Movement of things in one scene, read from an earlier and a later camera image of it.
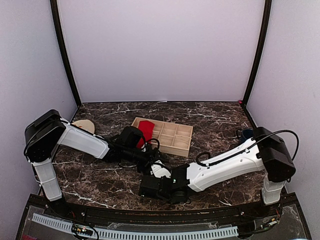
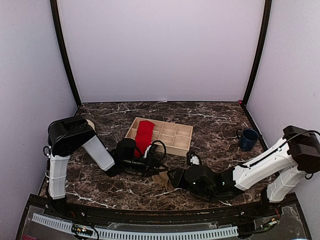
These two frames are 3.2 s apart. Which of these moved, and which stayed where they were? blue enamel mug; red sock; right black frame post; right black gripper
Moved: right black gripper
Stayed: red sock; blue enamel mug; right black frame post
